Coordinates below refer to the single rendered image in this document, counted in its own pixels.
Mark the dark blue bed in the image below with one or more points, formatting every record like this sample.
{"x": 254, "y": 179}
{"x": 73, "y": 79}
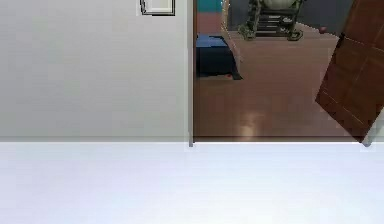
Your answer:
{"x": 213, "y": 56}

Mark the green metal chair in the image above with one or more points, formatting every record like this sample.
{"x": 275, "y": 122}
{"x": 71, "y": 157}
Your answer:
{"x": 271, "y": 20}

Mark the small dark red ball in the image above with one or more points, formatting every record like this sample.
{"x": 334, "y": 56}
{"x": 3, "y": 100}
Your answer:
{"x": 322, "y": 30}

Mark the brown wooden room door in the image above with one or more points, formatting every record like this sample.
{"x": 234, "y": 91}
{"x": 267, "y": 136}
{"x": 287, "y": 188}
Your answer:
{"x": 356, "y": 70}

